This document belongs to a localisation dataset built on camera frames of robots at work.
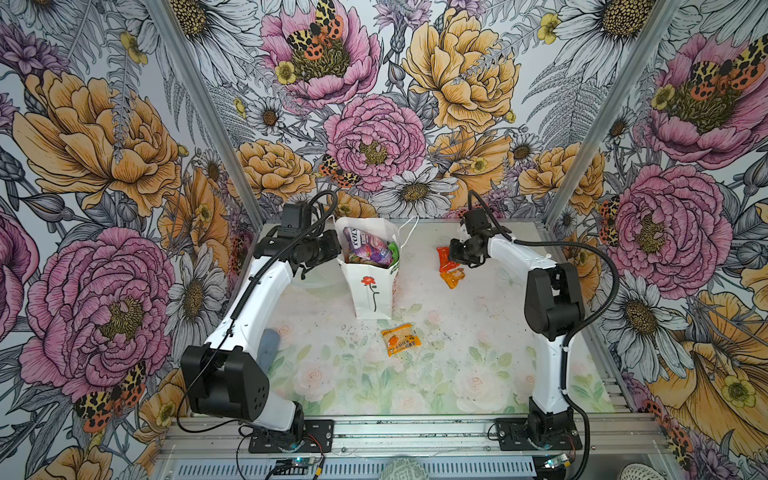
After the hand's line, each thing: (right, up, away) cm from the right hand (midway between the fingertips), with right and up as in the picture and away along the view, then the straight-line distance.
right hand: (451, 263), depth 101 cm
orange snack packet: (-17, -22, -11) cm, 30 cm away
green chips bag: (-19, +4, -12) cm, 22 cm away
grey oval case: (-55, -23, -14) cm, 61 cm away
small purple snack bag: (-28, +5, -18) cm, 33 cm away
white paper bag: (-25, -6, -17) cm, 31 cm away
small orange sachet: (+1, -5, +4) cm, 7 cm away
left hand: (-33, +3, -19) cm, 39 cm away
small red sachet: (-2, 0, +1) cm, 3 cm away
